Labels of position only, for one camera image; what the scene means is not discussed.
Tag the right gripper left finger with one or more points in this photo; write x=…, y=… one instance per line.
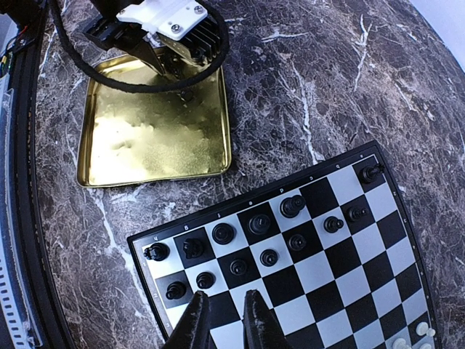
x=192, y=330

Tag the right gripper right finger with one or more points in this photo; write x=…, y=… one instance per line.
x=260, y=329

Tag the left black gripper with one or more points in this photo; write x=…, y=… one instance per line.
x=107, y=32

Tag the gold square tray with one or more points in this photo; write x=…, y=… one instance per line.
x=135, y=138

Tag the black silver chess board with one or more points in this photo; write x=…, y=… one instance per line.
x=370, y=310

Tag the pile of black chess pieces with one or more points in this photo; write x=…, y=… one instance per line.
x=186, y=95

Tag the white chess pieces row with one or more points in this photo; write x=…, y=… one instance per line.
x=419, y=337

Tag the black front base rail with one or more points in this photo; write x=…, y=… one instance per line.
x=44, y=309

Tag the white slotted cable duct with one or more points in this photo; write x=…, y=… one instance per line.
x=17, y=327

